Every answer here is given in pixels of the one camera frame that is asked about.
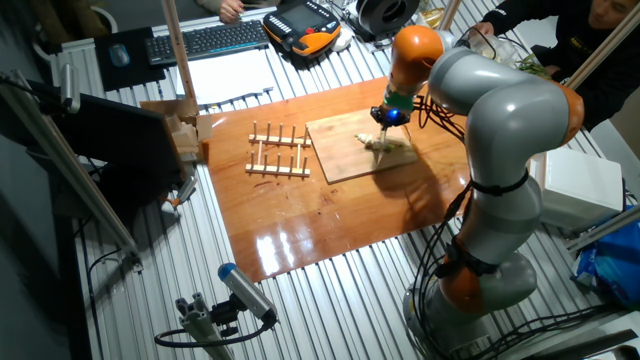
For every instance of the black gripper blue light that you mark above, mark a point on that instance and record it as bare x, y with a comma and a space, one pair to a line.
391, 116

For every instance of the steel kitchen knife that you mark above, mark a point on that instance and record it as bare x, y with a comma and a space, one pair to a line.
381, 147

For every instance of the left forearm black sleeve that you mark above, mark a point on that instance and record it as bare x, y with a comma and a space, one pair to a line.
600, 107

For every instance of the grey-sleeved forearm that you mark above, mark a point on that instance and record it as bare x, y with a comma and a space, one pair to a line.
207, 5

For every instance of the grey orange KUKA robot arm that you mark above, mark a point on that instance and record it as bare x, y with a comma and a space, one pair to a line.
510, 120

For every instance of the right forearm black sleeve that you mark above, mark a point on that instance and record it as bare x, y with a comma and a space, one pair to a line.
525, 17

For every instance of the right hand of black-jacket person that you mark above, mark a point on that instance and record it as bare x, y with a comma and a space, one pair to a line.
482, 28

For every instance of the left hand of black-jacket person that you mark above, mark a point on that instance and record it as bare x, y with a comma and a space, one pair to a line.
553, 70

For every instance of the hand of grey-sleeved person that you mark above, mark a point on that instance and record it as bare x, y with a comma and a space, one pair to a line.
231, 10

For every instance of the chunky white scallion slice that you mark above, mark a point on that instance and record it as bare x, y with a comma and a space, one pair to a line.
361, 136

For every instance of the green wrist flange adapter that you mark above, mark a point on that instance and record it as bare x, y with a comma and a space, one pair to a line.
398, 101

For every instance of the small white rounded object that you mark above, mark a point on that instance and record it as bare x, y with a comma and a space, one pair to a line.
342, 40

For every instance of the wooden peg dish rack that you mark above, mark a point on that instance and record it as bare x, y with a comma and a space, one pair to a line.
280, 142

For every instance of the black filament spool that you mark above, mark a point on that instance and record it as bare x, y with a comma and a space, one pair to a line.
385, 15

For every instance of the yellowish wrapped package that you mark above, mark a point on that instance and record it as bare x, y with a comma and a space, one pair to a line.
430, 17

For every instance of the clear plastic bag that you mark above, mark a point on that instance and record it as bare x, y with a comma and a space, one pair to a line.
497, 50

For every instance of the orange black teach pendant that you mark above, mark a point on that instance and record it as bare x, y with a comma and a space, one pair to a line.
300, 20

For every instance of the green scallion bunch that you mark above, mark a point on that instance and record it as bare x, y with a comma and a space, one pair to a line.
532, 65

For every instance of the white paper sheet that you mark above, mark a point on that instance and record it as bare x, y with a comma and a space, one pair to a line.
225, 75

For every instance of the black computer keyboard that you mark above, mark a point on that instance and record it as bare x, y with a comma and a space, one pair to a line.
210, 40

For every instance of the white foam box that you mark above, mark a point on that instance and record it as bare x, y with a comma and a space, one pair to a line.
575, 185

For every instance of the small wooden block stack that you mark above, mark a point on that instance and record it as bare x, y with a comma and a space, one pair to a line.
170, 107

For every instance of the black-jacket person torso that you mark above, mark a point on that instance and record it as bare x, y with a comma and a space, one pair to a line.
590, 50

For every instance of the aluminium profile bar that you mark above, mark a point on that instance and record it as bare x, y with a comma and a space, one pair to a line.
600, 230

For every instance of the black mouse pad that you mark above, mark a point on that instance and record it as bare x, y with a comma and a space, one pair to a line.
130, 75

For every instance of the black flat monitor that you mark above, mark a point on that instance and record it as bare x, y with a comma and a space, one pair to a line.
120, 135

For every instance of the blue plastic bag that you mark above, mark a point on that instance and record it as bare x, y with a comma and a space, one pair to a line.
615, 270

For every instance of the grey computer mouse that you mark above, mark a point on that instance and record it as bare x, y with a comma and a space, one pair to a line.
119, 55

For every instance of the wooden frame post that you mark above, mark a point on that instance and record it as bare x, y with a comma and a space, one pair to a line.
449, 15
177, 50
600, 54

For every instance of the silver camera with blue cap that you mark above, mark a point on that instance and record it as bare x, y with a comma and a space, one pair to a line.
245, 290

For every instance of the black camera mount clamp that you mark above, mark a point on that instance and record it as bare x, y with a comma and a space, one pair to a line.
225, 315

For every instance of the aluminium extrusion camera stand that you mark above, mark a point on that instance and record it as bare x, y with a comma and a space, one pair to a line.
200, 330

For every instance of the small silver camera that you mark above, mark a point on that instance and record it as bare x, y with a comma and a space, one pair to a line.
70, 87

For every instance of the aluminium frame strut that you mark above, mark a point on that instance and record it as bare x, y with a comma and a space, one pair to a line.
65, 165

